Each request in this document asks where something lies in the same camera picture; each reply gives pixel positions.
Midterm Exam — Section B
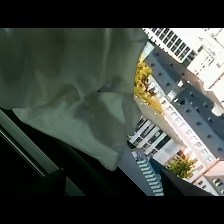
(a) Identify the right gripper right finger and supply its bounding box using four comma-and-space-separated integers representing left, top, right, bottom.
160, 167, 202, 197

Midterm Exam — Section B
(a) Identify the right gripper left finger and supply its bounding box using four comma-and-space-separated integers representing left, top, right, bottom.
20, 168, 67, 197

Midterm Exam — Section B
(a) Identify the white shirt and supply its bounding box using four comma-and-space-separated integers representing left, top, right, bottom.
0, 27, 149, 172

